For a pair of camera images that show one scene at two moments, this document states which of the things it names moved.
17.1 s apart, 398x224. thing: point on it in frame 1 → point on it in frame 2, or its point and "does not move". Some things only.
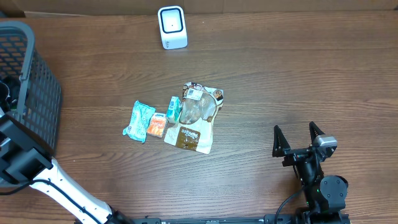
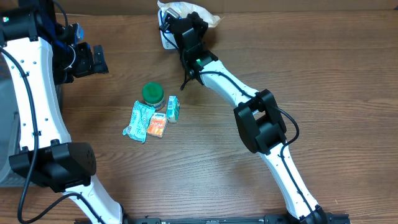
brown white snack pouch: [200, 106] → [184, 9]
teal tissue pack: [141, 116] does not move
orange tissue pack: [157, 125] does not move
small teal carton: [174, 109] does not move
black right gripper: [281, 148] → [200, 24]
